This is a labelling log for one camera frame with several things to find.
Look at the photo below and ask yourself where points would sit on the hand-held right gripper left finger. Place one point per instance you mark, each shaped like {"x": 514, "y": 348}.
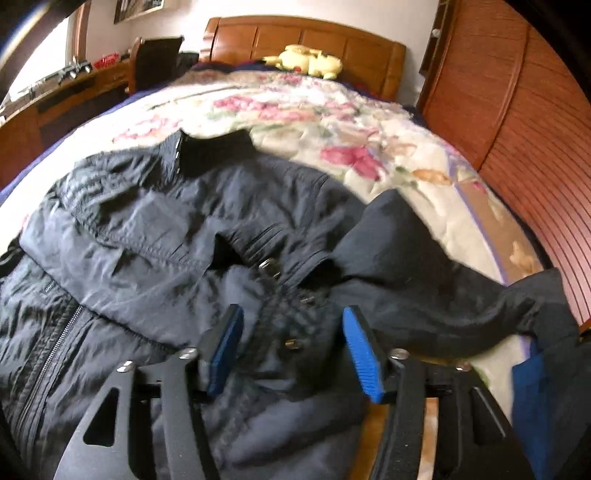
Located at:
{"x": 226, "y": 350}

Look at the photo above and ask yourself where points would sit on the wooden desk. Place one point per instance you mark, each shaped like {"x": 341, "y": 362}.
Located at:
{"x": 60, "y": 97}

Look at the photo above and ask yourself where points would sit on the dark navy jacket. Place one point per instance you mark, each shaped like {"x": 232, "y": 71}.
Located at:
{"x": 184, "y": 221}

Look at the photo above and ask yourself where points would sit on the floral blanket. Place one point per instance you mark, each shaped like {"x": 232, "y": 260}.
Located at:
{"x": 323, "y": 120}

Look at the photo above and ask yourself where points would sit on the grey desk toy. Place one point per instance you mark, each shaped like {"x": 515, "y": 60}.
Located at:
{"x": 76, "y": 69}

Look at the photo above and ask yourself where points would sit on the red basket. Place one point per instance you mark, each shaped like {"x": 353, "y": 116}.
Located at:
{"x": 107, "y": 60}

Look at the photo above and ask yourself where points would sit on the wooden bed headboard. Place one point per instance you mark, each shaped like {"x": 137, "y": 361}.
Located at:
{"x": 323, "y": 41}

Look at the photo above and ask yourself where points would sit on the framed wall picture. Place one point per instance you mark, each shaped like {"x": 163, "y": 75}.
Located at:
{"x": 138, "y": 8}

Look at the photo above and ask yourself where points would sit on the dark wooden chair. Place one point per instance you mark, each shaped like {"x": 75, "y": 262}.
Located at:
{"x": 157, "y": 60}

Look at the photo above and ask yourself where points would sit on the wooden slatted wardrobe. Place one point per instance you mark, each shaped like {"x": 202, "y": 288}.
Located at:
{"x": 508, "y": 92}

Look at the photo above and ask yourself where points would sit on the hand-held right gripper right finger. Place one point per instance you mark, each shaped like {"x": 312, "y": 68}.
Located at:
{"x": 364, "y": 355}

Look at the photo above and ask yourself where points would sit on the blue folded garment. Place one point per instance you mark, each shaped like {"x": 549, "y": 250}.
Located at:
{"x": 531, "y": 392}

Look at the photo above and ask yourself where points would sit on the yellow plush toy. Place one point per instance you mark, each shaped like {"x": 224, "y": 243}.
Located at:
{"x": 304, "y": 60}

